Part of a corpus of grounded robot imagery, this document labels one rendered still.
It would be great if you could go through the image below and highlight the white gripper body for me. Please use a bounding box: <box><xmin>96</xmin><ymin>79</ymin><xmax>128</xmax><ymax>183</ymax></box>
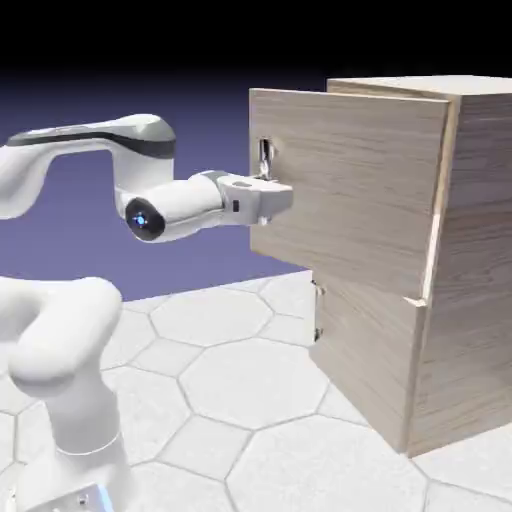
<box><xmin>252</xmin><ymin>177</ymin><xmax>294</xmax><ymax>226</ymax></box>

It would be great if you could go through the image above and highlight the curved silver door handle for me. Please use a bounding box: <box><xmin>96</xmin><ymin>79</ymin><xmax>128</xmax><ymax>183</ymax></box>
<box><xmin>312</xmin><ymin>279</ymin><xmax>326</xmax><ymax>344</ymax></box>
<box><xmin>258</xmin><ymin>137</ymin><xmax>276</xmax><ymax>180</ymax></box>

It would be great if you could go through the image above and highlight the light wood cabinet door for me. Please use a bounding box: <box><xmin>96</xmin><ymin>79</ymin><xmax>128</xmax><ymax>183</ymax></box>
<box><xmin>248</xmin><ymin>87</ymin><xmax>462</xmax><ymax>302</ymax></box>
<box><xmin>310</xmin><ymin>274</ymin><xmax>428</xmax><ymax>455</ymax></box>

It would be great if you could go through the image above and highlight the light wood cabinet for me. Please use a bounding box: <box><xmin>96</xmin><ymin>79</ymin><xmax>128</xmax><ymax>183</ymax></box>
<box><xmin>310</xmin><ymin>73</ymin><xmax>512</xmax><ymax>460</ymax></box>

